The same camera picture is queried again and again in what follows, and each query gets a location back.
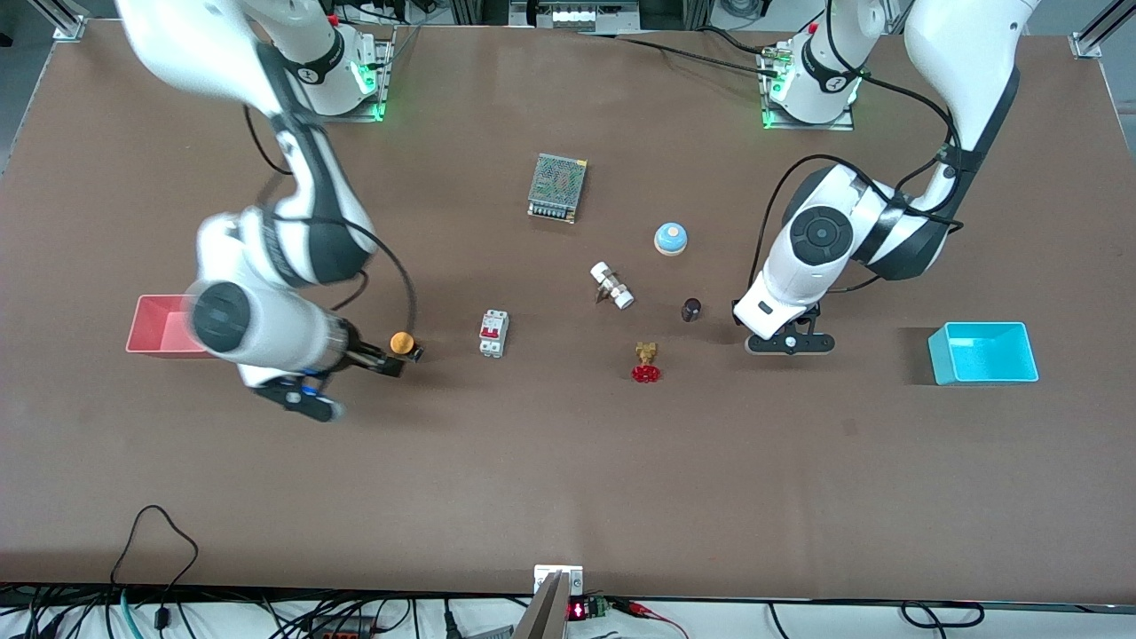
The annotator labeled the black table cable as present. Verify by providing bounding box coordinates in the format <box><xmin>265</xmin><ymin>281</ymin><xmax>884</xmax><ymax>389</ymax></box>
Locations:
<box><xmin>577</xmin><ymin>31</ymin><xmax>786</xmax><ymax>76</ymax></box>

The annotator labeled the aluminium frame post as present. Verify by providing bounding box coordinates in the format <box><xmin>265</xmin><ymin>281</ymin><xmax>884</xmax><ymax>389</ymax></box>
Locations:
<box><xmin>35</xmin><ymin>0</ymin><xmax>85</xmax><ymax>41</ymax></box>
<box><xmin>1069</xmin><ymin>0</ymin><xmax>1136</xmax><ymax>59</ymax></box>

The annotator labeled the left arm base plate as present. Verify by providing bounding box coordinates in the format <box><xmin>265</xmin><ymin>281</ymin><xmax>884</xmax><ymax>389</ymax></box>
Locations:
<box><xmin>761</xmin><ymin>44</ymin><xmax>857</xmax><ymax>131</ymax></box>

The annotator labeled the white pipe union fitting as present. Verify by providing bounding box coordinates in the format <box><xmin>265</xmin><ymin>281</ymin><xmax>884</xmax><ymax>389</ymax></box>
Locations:
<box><xmin>590</xmin><ymin>261</ymin><xmax>636</xmax><ymax>311</ymax></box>

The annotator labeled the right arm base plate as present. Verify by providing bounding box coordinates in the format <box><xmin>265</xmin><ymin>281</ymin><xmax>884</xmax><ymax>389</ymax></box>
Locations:
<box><xmin>293</xmin><ymin>40</ymin><xmax>389</xmax><ymax>122</ymax></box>

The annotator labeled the white power strip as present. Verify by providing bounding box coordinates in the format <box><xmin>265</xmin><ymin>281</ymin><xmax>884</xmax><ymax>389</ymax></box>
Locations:
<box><xmin>333</xmin><ymin>0</ymin><xmax>427</xmax><ymax>26</ymax></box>

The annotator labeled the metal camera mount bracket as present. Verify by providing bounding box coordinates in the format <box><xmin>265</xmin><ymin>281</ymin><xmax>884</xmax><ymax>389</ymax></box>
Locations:
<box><xmin>513</xmin><ymin>564</ymin><xmax>585</xmax><ymax>639</ymax></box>

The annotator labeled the pink plastic bin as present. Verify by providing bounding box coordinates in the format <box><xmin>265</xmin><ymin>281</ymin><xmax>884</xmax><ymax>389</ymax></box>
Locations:
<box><xmin>126</xmin><ymin>295</ymin><xmax>214</xmax><ymax>356</ymax></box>

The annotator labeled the grey control box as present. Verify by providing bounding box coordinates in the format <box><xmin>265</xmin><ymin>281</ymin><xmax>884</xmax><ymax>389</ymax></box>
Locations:
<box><xmin>509</xmin><ymin>0</ymin><xmax>642</xmax><ymax>33</ymax></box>

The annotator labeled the white red circuit breaker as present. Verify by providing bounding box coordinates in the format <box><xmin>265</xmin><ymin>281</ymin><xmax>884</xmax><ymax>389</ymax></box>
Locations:
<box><xmin>479</xmin><ymin>309</ymin><xmax>509</xmax><ymax>359</ymax></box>

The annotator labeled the black looped cable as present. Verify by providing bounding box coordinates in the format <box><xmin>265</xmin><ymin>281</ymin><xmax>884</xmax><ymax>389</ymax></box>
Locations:
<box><xmin>111</xmin><ymin>505</ymin><xmax>199</xmax><ymax>627</ymax></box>

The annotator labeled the black coiled floor cable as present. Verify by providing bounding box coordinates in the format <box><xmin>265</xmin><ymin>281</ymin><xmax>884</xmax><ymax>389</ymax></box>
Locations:
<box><xmin>768</xmin><ymin>601</ymin><xmax>986</xmax><ymax>639</ymax></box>

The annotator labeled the blue plastic bin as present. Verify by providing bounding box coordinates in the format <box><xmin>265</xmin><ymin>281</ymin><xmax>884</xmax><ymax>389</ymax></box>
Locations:
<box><xmin>928</xmin><ymin>321</ymin><xmax>1039</xmax><ymax>386</ymax></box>

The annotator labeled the metal mesh power supply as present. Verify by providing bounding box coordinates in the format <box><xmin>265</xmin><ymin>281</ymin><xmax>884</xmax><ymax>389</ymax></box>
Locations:
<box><xmin>527</xmin><ymin>153</ymin><xmax>588</xmax><ymax>225</ymax></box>

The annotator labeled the red clip wire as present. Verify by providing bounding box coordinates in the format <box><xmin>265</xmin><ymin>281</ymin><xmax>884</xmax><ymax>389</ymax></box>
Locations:
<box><xmin>612</xmin><ymin>599</ymin><xmax>691</xmax><ymax>639</ymax></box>

